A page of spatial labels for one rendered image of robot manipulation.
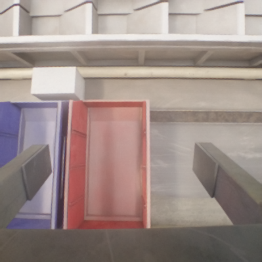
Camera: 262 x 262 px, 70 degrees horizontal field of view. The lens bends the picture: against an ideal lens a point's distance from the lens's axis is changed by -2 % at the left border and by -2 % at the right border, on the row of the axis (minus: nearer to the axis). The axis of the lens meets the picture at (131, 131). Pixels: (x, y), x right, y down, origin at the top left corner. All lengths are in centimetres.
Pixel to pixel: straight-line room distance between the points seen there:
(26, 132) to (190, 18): 57
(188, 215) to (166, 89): 38
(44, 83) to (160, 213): 49
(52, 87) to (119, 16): 25
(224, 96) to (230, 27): 22
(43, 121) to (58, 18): 30
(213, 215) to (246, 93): 39
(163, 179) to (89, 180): 22
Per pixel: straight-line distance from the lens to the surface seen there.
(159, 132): 59
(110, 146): 59
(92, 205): 61
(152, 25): 50
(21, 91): 73
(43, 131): 65
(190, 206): 62
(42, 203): 66
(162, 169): 59
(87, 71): 63
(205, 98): 65
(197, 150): 16
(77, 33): 51
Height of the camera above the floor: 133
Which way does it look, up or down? 82 degrees down
